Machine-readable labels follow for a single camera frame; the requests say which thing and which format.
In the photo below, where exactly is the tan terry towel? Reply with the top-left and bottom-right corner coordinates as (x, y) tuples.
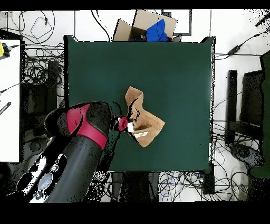
(124, 86), (166, 148)

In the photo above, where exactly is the dark green table cloth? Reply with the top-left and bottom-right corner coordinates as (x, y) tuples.
(63, 34), (216, 172)

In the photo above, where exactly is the black equipment rack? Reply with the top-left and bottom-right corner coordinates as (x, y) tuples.
(21, 60), (62, 138)

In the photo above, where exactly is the grey stand base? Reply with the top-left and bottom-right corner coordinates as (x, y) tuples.
(229, 143), (265, 170)
(24, 136), (48, 157)

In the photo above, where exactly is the blue cloth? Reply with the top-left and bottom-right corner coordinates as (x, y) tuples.
(146, 18), (169, 42)

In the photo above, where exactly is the black box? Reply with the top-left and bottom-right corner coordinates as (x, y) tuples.
(202, 162), (215, 195)

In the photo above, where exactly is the cardboard box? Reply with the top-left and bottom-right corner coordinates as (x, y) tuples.
(112, 9), (182, 42)

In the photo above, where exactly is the black upright bar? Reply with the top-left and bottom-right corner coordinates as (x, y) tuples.
(225, 69), (238, 144)

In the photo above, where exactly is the white table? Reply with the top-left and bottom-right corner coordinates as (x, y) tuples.
(0, 39), (22, 163)

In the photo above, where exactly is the black strip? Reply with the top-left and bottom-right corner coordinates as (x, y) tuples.
(0, 101), (12, 116)

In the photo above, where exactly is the black panel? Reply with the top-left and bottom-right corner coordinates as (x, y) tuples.
(240, 70), (264, 127)

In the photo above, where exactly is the black power adapter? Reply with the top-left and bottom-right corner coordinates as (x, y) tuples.
(227, 44), (242, 56)

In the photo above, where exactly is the yellow and black tool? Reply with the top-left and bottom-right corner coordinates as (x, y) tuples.
(0, 42), (11, 61)

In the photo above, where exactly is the green covered object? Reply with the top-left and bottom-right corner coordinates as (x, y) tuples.
(249, 50), (270, 178)

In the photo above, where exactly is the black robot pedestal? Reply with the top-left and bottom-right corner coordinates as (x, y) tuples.
(111, 171), (161, 202)

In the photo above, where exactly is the black cable tangle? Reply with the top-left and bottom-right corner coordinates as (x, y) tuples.
(158, 170), (205, 201)
(211, 120), (249, 201)
(21, 43), (65, 102)

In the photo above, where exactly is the black square frame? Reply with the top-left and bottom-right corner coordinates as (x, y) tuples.
(161, 9), (192, 36)

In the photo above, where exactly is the black cable loop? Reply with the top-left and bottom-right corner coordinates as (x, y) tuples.
(18, 10), (56, 45)

